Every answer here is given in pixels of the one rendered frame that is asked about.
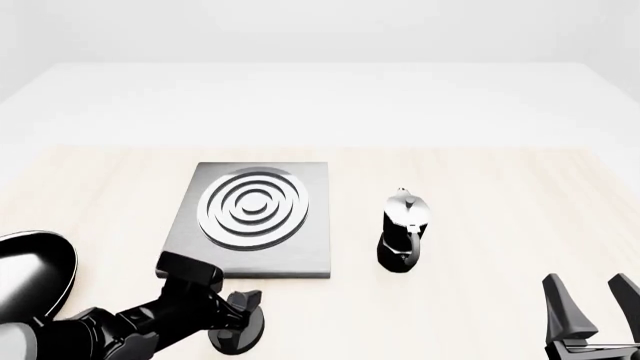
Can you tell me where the black moka pot silver lid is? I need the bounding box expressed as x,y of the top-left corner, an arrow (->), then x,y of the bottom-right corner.
376,186 -> 432,277

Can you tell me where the black frying pan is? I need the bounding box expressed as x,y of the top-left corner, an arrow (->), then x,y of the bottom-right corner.
0,230 -> 80,330

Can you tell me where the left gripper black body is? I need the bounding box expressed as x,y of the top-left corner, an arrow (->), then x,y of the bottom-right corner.
192,286 -> 236,333

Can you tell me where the round black stove knob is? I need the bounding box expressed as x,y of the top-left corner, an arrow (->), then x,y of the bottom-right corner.
208,299 -> 268,356

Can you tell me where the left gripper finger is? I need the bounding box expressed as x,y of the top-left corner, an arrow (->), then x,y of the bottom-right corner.
218,312 -> 254,341
227,289 -> 264,318

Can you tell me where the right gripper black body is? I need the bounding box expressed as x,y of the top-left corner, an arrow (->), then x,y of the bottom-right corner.
544,334 -> 640,360

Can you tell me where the grey stove plate with rings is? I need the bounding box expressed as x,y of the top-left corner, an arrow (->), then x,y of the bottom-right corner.
159,161 -> 332,281

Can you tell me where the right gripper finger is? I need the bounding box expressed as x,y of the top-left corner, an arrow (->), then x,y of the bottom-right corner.
542,273 -> 600,348
606,272 -> 640,340

